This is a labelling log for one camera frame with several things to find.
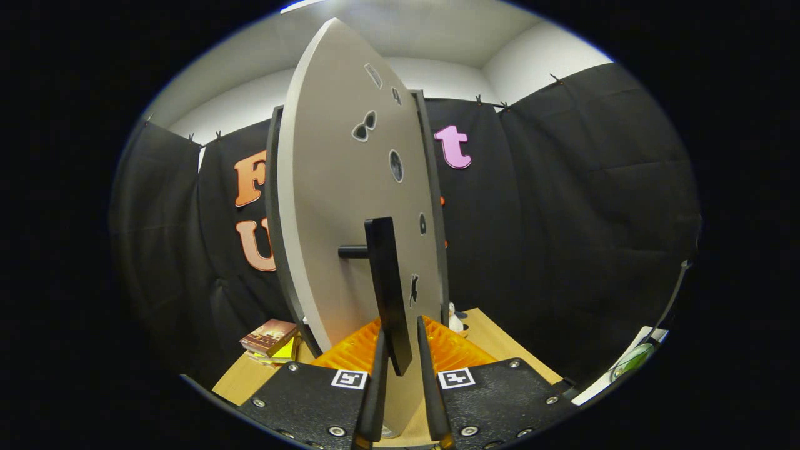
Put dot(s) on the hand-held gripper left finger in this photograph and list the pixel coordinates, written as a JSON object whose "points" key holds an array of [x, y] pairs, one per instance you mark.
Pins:
{"points": [[375, 406]]}

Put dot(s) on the dark grey shoe cabinet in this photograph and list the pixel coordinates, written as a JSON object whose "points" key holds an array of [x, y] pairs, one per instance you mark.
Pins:
{"points": [[272, 187]]}

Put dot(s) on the small toy figurine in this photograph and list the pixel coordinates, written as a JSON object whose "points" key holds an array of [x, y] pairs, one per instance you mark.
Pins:
{"points": [[455, 322]]}

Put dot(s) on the beige shoe cabinet door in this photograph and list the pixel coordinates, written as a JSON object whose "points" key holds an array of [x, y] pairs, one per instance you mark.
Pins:
{"points": [[325, 187]]}

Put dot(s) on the black backdrop cloth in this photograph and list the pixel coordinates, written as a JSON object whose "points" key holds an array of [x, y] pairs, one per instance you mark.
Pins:
{"points": [[575, 219]]}

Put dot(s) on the white sheet with green print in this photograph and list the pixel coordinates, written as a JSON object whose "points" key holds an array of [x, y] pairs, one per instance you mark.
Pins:
{"points": [[600, 384]]}

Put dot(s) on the brown cover book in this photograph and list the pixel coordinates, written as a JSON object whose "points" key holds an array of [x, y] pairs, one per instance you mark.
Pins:
{"points": [[270, 334]]}

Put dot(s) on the long ceiling light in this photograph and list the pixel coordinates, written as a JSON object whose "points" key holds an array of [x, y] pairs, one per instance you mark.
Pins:
{"points": [[303, 5]]}

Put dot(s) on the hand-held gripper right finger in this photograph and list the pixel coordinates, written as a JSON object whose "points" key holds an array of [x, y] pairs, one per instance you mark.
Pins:
{"points": [[431, 400]]}

